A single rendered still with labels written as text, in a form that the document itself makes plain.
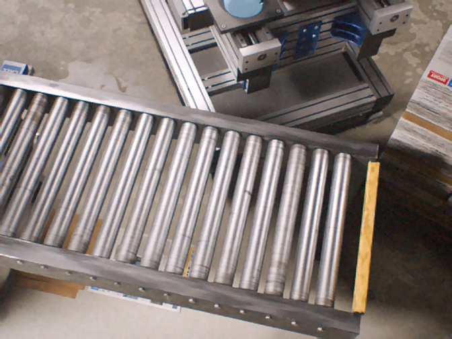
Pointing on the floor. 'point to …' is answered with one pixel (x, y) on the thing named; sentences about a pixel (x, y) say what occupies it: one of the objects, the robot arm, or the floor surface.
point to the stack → (423, 148)
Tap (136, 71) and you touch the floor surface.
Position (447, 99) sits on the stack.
